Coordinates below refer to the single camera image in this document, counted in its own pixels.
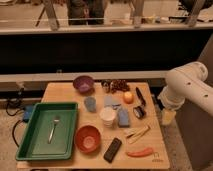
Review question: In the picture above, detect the black marker pen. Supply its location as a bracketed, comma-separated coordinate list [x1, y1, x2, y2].
[136, 87, 146, 106]

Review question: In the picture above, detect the metal spoon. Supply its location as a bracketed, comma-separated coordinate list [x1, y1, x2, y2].
[48, 116, 60, 144]

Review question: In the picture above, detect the blue plastic cup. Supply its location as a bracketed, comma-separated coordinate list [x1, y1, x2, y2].
[84, 96, 96, 112]

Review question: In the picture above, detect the bunch of dark grapes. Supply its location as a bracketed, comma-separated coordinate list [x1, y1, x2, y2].
[110, 80, 130, 93]

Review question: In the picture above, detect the white paper cup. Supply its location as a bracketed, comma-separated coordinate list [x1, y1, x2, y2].
[99, 107, 116, 127]

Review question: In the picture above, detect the blue power box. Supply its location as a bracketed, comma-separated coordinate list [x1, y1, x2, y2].
[23, 105, 34, 122]

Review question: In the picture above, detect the black cable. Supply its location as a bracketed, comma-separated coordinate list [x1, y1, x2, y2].
[5, 89, 26, 148]

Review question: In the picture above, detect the small dark metal tin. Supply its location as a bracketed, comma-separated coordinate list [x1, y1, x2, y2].
[101, 80, 111, 93]

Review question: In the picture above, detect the orange apple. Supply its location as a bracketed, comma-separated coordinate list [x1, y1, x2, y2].
[123, 91, 134, 104]

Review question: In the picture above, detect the yellow banana peel toy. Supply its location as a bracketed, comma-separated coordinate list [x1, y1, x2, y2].
[124, 125, 150, 144]

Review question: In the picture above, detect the purple bowl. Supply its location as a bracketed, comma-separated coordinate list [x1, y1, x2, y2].
[73, 75, 94, 93]

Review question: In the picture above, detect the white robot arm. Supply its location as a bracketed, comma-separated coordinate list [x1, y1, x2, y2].
[158, 62, 213, 126]

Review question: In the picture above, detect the green plastic tray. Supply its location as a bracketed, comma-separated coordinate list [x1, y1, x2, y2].
[16, 102, 78, 161]

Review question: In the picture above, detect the blue sponge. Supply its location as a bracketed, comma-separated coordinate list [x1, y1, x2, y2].
[117, 108, 130, 127]

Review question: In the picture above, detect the orange-red bowl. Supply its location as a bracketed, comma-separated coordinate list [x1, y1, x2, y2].
[74, 125, 101, 154]

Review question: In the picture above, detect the black remote control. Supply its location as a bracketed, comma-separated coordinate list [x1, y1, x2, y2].
[103, 138, 122, 163]

